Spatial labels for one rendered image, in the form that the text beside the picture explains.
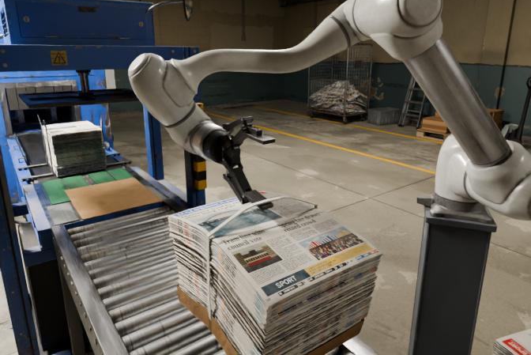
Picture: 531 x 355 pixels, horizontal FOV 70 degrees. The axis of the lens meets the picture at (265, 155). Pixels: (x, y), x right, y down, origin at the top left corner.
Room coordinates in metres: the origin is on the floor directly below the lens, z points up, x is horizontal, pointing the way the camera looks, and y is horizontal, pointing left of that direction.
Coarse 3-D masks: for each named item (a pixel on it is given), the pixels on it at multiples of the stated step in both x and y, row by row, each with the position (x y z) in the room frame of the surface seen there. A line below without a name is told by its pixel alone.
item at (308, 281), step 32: (288, 224) 0.74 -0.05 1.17; (320, 224) 0.75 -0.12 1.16; (224, 256) 0.62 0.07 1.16; (256, 256) 0.62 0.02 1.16; (288, 256) 0.63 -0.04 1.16; (320, 256) 0.64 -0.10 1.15; (352, 256) 0.65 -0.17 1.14; (224, 288) 0.62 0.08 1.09; (256, 288) 0.54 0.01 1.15; (288, 288) 0.55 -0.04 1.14; (320, 288) 0.58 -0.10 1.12; (352, 288) 0.63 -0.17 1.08; (224, 320) 0.63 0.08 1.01; (256, 320) 0.53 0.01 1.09; (288, 320) 0.54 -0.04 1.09; (320, 320) 0.60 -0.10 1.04; (352, 320) 0.67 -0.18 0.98; (256, 352) 0.54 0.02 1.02; (288, 352) 0.56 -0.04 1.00
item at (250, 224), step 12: (300, 204) 0.85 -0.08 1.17; (252, 216) 0.77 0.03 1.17; (264, 216) 0.77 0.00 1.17; (276, 216) 0.77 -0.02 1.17; (288, 216) 0.78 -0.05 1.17; (300, 216) 0.78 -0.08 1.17; (204, 228) 0.70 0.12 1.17; (228, 228) 0.71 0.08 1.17; (240, 228) 0.70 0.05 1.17; (252, 228) 0.71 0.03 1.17; (264, 228) 0.71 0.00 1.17; (204, 240) 0.69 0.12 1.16; (216, 240) 0.65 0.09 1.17; (228, 240) 0.65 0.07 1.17; (204, 252) 0.69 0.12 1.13; (216, 252) 0.65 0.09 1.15; (204, 264) 0.69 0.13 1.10; (216, 264) 0.65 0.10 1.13; (204, 276) 0.69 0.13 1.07; (216, 276) 0.65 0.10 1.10; (216, 288) 0.65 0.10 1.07; (216, 300) 0.66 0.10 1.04; (216, 312) 0.66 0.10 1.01
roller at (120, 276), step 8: (168, 256) 1.24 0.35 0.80; (144, 264) 1.19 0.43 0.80; (152, 264) 1.19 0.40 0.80; (160, 264) 1.20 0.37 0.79; (168, 264) 1.21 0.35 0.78; (120, 272) 1.14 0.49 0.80; (128, 272) 1.14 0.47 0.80; (136, 272) 1.15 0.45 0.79; (144, 272) 1.16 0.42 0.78; (96, 280) 1.09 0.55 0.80; (104, 280) 1.10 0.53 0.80; (112, 280) 1.10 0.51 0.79; (120, 280) 1.11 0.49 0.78; (96, 288) 1.07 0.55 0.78
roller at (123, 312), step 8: (176, 288) 1.05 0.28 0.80; (152, 296) 1.00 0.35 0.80; (160, 296) 1.01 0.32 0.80; (168, 296) 1.02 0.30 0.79; (176, 296) 1.03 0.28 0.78; (128, 304) 0.96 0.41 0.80; (136, 304) 0.97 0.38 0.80; (144, 304) 0.97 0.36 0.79; (152, 304) 0.98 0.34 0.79; (160, 304) 0.99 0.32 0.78; (112, 312) 0.93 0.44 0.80; (120, 312) 0.93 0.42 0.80; (128, 312) 0.94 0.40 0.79; (136, 312) 0.95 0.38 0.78; (112, 320) 0.91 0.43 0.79; (120, 320) 0.92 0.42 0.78
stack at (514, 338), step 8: (512, 336) 0.80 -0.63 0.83; (520, 336) 0.80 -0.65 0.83; (528, 336) 0.80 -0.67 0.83; (496, 344) 0.79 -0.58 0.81; (504, 344) 0.78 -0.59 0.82; (512, 344) 0.78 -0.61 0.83; (520, 344) 0.78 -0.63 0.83; (528, 344) 0.78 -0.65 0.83; (496, 352) 0.79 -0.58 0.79; (504, 352) 0.77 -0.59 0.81; (512, 352) 0.75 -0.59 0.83; (520, 352) 0.75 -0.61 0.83; (528, 352) 0.75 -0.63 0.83
